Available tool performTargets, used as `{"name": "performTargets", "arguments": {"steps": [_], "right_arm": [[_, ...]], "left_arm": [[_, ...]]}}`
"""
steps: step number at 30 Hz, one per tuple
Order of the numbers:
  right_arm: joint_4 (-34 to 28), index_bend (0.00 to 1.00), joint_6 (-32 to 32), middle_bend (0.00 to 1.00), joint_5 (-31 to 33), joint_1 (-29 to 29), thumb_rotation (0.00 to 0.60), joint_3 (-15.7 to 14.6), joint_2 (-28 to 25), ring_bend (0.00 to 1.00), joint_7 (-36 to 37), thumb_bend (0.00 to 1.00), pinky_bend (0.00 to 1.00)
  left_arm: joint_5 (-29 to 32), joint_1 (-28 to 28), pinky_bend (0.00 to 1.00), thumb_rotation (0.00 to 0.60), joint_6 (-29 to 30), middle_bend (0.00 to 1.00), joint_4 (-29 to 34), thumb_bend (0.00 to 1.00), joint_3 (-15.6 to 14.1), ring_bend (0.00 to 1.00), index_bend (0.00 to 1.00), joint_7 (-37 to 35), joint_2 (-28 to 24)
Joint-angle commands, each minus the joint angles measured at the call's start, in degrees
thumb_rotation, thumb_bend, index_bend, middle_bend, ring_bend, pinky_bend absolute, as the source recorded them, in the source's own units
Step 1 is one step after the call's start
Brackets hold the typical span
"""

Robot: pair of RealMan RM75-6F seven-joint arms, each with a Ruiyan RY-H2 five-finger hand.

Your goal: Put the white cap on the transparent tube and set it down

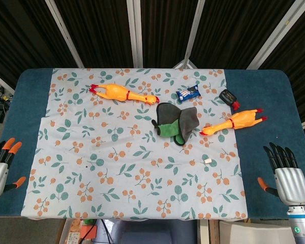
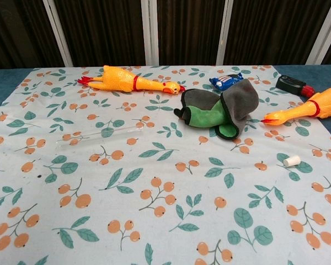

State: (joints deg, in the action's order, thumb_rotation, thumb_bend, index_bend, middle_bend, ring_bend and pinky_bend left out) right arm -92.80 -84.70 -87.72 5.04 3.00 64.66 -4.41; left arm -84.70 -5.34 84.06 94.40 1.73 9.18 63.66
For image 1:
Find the black device with red end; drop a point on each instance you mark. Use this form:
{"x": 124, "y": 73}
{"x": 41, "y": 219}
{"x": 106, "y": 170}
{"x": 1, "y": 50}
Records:
{"x": 227, "y": 96}

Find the blue snack packet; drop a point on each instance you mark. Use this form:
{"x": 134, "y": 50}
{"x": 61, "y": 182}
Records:
{"x": 188, "y": 93}

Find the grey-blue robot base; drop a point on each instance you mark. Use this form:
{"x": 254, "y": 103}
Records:
{"x": 155, "y": 233}

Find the blue felt table cover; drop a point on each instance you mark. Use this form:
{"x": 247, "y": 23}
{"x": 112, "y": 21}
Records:
{"x": 269, "y": 101}

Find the orange box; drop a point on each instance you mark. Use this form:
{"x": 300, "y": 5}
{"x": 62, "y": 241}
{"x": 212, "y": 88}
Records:
{"x": 89, "y": 231}

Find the floral patterned tablecloth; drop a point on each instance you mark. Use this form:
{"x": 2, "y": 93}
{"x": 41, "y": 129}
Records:
{"x": 142, "y": 178}

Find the beige cardboard box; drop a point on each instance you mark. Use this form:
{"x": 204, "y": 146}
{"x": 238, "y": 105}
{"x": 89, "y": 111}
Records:
{"x": 256, "y": 233}

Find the small white object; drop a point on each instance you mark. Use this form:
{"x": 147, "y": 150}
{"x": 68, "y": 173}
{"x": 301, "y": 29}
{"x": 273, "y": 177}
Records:
{"x": 207, "y": 161}

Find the grey and green cloth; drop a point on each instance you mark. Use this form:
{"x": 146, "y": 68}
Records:
{"x": 188, "y": 119}

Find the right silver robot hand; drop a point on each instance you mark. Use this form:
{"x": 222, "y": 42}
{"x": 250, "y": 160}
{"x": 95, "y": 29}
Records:
{"x": 291, "y": 185}

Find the yellow rubber chicken toy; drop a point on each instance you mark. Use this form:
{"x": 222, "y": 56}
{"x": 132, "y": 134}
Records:
{"x": 114, "y": 91}
{"x": 244, "y": 119}

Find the printed cardboard carton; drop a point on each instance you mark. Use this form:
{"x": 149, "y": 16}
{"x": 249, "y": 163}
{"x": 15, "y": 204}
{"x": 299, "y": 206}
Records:
{"x": 73, "y": 233}

